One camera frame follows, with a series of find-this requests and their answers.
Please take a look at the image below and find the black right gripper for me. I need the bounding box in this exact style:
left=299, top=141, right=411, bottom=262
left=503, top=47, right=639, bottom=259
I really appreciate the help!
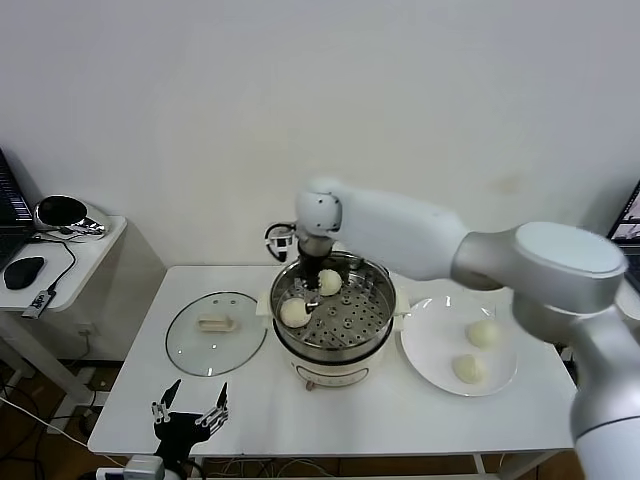
left=293, top=238, right=334, bottom=314

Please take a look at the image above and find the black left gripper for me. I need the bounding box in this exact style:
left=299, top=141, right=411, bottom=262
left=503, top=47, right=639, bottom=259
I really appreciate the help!
left=150, top=378, right=230, bottom=460

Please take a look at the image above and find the white steamed baozi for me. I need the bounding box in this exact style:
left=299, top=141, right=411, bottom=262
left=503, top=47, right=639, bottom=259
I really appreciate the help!
left=452, top=353, right=487, bottom=385
left=317, top=269, right=344, bottom=297
left=279, top=298, right=312, bottom=329
left=466, top=320, right=501, bottom=349

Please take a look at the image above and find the glass lid with cream handle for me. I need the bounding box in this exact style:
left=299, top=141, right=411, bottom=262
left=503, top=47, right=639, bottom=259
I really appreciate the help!
left=164, top=291, right=268, bottom=379

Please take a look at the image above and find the perforated steel steamer basket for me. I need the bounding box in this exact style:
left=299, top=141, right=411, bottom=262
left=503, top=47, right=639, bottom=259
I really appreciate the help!
left=269, top=252, right=394, bottom=362

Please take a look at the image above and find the white electric cooker pot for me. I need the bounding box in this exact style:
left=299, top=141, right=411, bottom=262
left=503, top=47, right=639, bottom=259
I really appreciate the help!
left=254, top=287, right=411, bottom=392

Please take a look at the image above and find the white round plate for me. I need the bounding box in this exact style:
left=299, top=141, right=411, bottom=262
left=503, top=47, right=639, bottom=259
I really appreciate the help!
left=399, top=295, right=518, bottom=396

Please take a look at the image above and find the white side table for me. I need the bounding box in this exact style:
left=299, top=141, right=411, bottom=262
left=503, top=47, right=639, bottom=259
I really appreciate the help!
left=0, top=215, right=167, bottom=416

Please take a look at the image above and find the small grey usb hub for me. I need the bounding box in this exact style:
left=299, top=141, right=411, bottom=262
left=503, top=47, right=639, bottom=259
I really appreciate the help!
left=21, top=292, right=55, bottom=320

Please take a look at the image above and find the black computer mouse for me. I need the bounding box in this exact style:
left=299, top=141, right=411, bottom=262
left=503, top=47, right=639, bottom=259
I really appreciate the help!
left=3, top=255, right=46, bottom=290

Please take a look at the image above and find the shiny chrome rounded device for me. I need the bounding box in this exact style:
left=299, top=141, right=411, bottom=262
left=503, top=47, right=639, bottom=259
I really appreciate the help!
left=32, top=195, right=112, bottom=244

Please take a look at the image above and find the black open laptop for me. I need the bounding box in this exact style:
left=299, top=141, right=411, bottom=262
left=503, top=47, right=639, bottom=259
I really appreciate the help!
left=607, top=179, right=640, bottom=291
left=0, top=147, right=36, bottom=269

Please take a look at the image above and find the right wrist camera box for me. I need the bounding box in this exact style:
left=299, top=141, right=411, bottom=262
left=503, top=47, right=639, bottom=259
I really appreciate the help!
left=269, top=233, right=296, bottom=259

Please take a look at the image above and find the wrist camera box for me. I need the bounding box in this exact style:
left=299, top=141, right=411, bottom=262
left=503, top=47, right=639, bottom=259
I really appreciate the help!
left=269, top=233, right=296, bottom=259
left=123, top=455, right=165, bottom=480

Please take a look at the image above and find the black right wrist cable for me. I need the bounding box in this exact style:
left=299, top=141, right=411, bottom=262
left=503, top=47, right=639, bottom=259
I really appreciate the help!
left=263, top=223, right=297, bottom=261

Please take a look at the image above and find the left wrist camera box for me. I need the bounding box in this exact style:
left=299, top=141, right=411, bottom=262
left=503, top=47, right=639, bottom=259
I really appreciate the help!
left=123, top=455, right=165, bottom=480

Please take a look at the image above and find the tangle of white cables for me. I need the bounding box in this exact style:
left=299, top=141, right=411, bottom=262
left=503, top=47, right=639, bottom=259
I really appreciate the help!
left=214, top=457, right=321, bottom=477

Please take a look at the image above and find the long white floor cable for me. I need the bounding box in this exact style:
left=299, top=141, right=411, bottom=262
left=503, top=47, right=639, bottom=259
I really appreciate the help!
left=0, top=397, right=91, bottom=449

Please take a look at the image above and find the thin black usb cable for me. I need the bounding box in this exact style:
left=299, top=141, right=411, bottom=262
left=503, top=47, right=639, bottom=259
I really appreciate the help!
left=27, top=234, right=77, bottom=296

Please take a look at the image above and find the white work table frame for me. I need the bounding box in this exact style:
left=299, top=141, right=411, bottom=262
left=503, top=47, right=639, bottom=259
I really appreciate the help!
left=192, top=452, right=551, bottom=480

